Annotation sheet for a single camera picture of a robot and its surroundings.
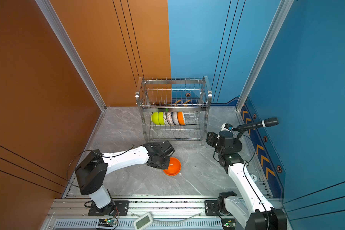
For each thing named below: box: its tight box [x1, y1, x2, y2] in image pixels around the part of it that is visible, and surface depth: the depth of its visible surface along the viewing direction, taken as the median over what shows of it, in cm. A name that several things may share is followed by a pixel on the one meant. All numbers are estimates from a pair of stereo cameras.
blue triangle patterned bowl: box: [165, 111, 174, 126], surface depth 101 cm
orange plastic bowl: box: [162, 157, 182, 177], surface depth 85 cm
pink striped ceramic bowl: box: [170, 111, 180, 126], surface depth 101 cm
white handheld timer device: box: [133, 211, 153, 230], surface depth 69 cm
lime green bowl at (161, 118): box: [158, 111, 165, 126], surface depth 101 cm
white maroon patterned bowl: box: [162, 111, 169, 126], surface depth 101 cm
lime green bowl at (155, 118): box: [150, 112, 161, 126], surface depth 101 cm
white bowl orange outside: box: [176, 111, 186, 126], surface depth 101 cm
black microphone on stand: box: [231, 117, 279, 153], surface depth 75 cm
